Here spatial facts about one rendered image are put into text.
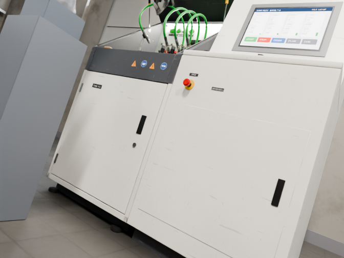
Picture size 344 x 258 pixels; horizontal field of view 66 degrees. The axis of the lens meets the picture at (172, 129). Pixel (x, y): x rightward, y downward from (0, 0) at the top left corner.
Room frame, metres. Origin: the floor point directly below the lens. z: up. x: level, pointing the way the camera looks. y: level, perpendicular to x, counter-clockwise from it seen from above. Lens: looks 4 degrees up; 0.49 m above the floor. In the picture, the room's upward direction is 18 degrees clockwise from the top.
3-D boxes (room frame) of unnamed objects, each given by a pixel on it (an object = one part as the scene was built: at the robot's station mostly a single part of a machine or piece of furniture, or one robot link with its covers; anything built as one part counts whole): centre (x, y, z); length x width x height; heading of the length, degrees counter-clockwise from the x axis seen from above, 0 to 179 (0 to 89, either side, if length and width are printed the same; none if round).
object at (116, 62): (1.52, 0.35, 0.87); 0.62 x 0.04 x 0.16; 57
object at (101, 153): (1.51, 0.36, 0.44); 0.65 x 0.02 x 0.68; 57
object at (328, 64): (1.21, -0.29, 0.96); 0.70 x 0.22 x 0.03; 57
